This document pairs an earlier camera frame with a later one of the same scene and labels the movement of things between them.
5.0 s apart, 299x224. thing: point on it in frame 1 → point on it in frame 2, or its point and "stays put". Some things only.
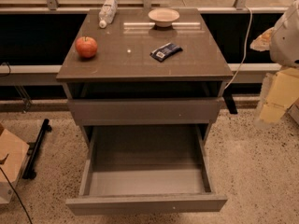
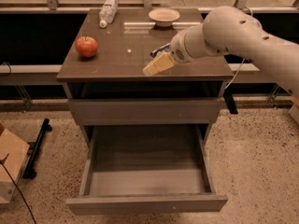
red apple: (86, 47) stays put
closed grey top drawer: (148, 111) stays put
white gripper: (286, 41) → (178, 49)
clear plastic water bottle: (106, 12) stays put
